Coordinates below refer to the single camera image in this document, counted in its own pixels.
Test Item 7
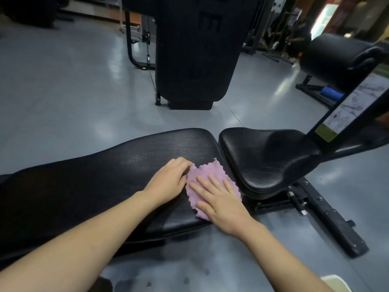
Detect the black curved machine frame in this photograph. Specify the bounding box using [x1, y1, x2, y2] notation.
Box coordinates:
[124, 10, 157, 71]

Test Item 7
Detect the black cable machine rack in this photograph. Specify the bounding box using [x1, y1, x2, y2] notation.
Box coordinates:
[242, 0, 297, 63]

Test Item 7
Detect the pink cleaning cloth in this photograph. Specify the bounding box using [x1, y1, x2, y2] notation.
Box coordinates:
[185, 158, 243, 223]

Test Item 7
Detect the red lit vending machine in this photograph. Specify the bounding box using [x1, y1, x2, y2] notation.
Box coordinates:
[309, 1, 347, 41]

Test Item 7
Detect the person's right hand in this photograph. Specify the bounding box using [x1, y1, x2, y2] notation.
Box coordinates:
[189, 174, 259, 238]

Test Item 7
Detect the blue foam roller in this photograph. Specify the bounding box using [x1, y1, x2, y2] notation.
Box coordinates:
[321, 86, 346, 103]

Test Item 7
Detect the person's left hand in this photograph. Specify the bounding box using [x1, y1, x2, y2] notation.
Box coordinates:
[142, 157, 196, 208]

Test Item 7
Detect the black gym equipment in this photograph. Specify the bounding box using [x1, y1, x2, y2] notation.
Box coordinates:
[0, 0, 75, 30]

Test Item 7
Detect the pale green basin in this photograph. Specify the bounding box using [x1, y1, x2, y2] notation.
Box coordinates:
[320, 274, 353, 292]

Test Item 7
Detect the black padded gym bench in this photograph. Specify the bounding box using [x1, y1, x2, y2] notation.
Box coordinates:
[0, 32, 389, 265]

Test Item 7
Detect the person's right forearm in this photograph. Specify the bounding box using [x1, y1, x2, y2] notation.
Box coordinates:
[242, 221, 335, 292]

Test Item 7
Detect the person's left forearm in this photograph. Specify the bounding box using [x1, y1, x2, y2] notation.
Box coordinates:
[0, 190, 159, 292]

